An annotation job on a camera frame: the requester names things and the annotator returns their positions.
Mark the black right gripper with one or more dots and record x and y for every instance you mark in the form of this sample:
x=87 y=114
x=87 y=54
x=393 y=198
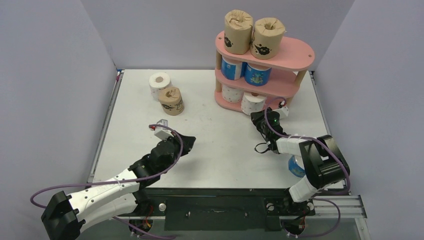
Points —
x=265 y=120

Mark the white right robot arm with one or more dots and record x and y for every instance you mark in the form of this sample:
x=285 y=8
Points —
x=323 y=162

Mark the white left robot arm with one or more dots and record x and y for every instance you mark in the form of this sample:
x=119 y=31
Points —
x=66 y=216

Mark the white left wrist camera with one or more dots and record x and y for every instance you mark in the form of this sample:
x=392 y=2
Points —
x=161 y=132

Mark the white floral roll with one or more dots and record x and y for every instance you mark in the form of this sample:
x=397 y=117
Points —
x=157 y=82
x=231 y=94
x=252 y=102

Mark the blue roll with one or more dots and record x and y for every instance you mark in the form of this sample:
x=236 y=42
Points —
x=232 y=69
x=296 y=166
x=257 y=75

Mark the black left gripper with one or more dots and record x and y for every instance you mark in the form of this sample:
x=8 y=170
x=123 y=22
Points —
x=188 y=143

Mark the brown wrapped roll on shelf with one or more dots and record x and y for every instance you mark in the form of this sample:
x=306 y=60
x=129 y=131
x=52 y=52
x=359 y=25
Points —
x=238 y=27

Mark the pink three-tier wooden shelf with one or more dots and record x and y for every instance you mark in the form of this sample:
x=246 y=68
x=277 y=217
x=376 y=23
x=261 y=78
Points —
x=288 y=69

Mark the brown paper roll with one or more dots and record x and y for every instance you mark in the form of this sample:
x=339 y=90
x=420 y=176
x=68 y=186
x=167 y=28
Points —
x=266 y=38

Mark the aluminium frame rail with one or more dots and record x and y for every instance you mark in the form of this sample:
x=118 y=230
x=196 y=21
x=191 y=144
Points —
x=336 y=218

